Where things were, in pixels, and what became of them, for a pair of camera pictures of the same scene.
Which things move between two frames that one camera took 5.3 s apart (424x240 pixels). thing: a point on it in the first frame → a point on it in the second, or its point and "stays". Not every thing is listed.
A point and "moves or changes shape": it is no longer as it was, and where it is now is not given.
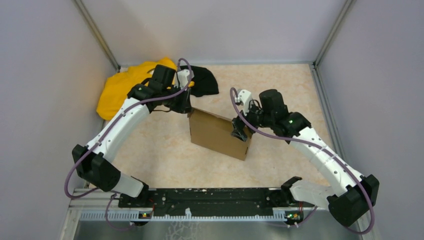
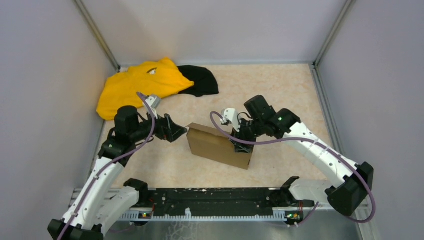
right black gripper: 238,130 → 240,134
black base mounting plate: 212,202 stays
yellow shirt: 115,90 stays
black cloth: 205,83 stays
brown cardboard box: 214,132 moves or changes shape
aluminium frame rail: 89,205 stays
